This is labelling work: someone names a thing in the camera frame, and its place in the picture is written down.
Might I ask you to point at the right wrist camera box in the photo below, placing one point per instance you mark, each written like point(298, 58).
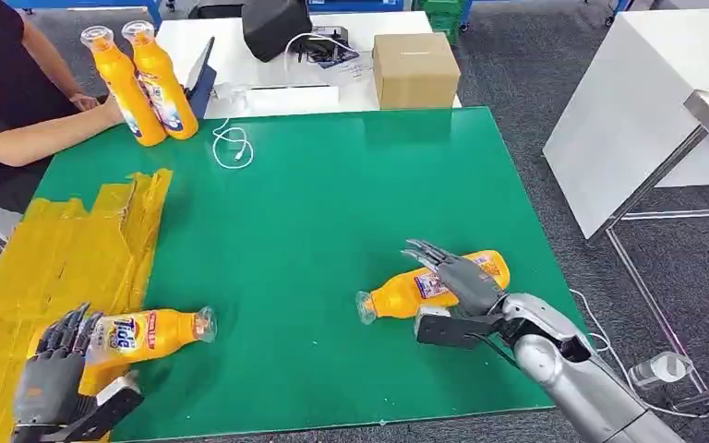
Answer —
point(446, 330)

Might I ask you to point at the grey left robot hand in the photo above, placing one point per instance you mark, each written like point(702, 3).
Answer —
point(49, 379)

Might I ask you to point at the brown cardboard box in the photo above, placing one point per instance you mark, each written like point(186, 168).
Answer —
point(415, 73)

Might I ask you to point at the orange drink bottle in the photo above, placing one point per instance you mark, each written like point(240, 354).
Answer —
point(128, 92)
point(168, 92)
point(146, 336)
point(400, 296)

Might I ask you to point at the clear plastic bottle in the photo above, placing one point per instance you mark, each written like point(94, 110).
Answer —
point(663, 370)

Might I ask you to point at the white desk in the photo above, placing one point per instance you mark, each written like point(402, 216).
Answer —
point(238, 55)

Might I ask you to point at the flat white box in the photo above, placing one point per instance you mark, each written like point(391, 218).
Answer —
point(293, 99)

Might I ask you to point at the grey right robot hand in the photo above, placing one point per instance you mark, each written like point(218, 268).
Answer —
point(471, 281)

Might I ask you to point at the person's left hand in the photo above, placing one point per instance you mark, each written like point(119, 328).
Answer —
point(85, 101)

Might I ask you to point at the large white table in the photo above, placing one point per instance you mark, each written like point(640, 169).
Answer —
point(623, 110)

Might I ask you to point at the green crate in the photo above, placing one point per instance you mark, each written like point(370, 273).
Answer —
point(443, 18)

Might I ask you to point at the metal table leg frame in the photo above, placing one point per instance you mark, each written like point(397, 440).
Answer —
point(648, 287)

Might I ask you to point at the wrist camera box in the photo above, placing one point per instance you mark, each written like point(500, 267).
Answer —
point(446, 330)
point(110, 400)

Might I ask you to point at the tablet in blue case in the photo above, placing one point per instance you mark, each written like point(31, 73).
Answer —
point(200, 85)

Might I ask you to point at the yellow sheet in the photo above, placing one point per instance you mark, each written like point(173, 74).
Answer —
point(55, 257)

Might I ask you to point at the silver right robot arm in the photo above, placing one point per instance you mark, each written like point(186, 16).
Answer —
point(574, 379)

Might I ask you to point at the green table mat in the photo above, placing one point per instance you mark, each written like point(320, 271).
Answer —
point(330, 244)

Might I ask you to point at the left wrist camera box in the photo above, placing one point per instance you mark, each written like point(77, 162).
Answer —
point(110, 400)

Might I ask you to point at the black bag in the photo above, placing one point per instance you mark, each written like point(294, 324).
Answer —
point(275, 27)

